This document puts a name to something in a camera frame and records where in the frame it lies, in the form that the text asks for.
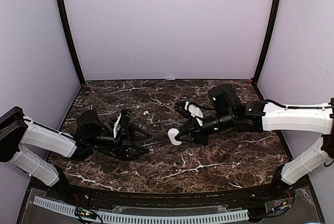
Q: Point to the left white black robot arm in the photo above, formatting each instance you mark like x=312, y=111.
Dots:
x=19, y=131

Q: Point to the white slotted cable duct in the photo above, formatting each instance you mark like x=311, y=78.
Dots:
x=103, y=216

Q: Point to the black frame post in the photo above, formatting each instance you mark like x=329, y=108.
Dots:
x=69, y=41
x=266, y=42

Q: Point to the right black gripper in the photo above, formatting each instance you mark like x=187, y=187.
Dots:
x=194, y=130

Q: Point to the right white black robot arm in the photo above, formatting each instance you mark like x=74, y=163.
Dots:
x=259, y=116

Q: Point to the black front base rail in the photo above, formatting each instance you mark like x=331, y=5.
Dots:
x=106, y=199

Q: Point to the left black frame post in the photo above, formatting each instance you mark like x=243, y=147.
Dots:
x=69, y=41

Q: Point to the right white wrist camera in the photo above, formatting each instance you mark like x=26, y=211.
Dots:
x=195, y=112

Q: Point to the white oval charging case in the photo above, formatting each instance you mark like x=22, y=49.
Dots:
x=172, y=133

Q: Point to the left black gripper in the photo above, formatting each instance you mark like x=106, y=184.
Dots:
x=121, y=148

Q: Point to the right black frame post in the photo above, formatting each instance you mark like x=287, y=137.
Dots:
x=266, y=42

